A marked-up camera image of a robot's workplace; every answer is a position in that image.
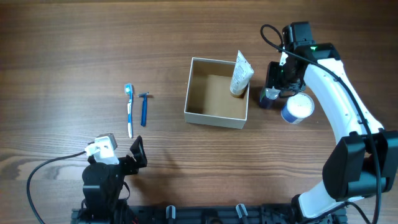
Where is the clear blue spray bottle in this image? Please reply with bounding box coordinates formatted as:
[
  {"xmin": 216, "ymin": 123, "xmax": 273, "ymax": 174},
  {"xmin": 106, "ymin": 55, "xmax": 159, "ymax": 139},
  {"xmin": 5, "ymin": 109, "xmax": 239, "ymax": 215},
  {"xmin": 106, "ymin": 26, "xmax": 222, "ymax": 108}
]
[{"xmin": 259, "ymin": 87, "xmax": 280, "ymax": 109}]

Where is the white cosmetic tube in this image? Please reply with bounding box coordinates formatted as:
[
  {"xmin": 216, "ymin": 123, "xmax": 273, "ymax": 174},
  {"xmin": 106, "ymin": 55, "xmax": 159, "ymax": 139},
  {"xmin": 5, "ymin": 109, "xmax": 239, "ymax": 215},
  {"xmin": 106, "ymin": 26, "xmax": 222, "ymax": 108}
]
[{"xmin": 229, "ymin": 50, "xmax": 254, "ymax": 97}]

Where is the blue jar white lid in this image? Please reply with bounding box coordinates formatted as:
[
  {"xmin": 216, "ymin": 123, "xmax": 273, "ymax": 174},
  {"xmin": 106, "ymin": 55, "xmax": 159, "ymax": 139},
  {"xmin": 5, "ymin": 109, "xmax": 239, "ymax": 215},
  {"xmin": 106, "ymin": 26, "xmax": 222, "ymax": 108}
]
[{"xmin": 281, "ymin": 93, "xmax": 315, "ymax": 124}]

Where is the blue disposable razor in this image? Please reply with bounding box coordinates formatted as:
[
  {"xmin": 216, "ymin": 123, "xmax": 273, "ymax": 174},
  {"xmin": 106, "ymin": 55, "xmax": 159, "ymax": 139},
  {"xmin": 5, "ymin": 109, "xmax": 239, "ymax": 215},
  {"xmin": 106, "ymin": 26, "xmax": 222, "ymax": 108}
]
[{"xmin": 138, "ymin": 92, "xmax": 149, "ymax": 127}]

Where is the blue white toothbrush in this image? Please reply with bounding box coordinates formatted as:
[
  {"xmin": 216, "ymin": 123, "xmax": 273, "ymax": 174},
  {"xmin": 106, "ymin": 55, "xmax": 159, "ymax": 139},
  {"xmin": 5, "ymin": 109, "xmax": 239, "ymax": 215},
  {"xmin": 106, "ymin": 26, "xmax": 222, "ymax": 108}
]
[{"xmin": 124, "ymin": 83, "xmax": 133, "ymax": 138}]

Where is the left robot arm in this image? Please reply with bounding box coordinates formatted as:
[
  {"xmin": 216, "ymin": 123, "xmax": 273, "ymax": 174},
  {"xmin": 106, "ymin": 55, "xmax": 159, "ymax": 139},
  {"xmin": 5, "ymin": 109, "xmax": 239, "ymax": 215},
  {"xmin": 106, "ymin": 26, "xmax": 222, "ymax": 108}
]
[{"xmin": 78, "ymin": 133, "xmax": 147, "ymax": 223}]

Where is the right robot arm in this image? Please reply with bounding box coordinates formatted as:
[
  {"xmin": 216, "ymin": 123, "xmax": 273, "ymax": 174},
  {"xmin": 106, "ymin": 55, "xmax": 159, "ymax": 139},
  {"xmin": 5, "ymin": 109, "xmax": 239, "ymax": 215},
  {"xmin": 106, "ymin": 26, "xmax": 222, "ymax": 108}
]
[{"xmin": 259, "ymin": 22, "xmax": 397, "ymax": 223}]

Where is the white cardboard box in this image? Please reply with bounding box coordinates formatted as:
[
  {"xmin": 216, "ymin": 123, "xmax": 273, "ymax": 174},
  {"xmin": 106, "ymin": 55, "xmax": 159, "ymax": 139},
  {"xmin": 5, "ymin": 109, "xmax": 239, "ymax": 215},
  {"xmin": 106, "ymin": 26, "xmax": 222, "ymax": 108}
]
[{"xmin": 183, "ymin": 57, "xmax": 250, "ymax": 129}]

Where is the right black cable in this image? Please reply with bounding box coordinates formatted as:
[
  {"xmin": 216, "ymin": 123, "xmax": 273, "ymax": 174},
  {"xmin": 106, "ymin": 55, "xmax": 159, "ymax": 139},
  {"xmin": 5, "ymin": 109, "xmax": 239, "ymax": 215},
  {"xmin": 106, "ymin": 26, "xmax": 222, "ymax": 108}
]
[{"xmin": 260, "ymin": 24, "xmax": 383, "ymax": 224}]

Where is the black cable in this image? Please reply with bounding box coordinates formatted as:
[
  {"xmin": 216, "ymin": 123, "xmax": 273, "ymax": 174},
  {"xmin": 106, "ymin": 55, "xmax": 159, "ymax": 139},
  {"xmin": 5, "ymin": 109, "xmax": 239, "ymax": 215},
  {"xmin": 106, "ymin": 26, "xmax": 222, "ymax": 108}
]
[
  {"xmin": 260, "ymin": 24, "xmax": 383, "ymax": 224},
  {"xmin": 25, "ymin": 151, "xmax": 86, "ymax": 224}
]

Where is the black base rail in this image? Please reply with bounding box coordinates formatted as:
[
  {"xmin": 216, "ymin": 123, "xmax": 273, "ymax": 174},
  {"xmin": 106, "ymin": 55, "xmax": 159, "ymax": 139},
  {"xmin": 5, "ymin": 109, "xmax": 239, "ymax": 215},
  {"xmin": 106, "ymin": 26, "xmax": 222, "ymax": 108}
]
[{"xmin": 70, "ymin": 203, "xmax": 296, "ymax": 224}]

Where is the left black cable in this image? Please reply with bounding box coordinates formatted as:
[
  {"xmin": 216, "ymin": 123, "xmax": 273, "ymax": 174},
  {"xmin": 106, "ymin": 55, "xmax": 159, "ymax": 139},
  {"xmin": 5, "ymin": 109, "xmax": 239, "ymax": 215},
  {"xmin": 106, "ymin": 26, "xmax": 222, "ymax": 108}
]
[{"xmin": 25, "ymin": 151, "xmax": 86, "ymax": 224}]

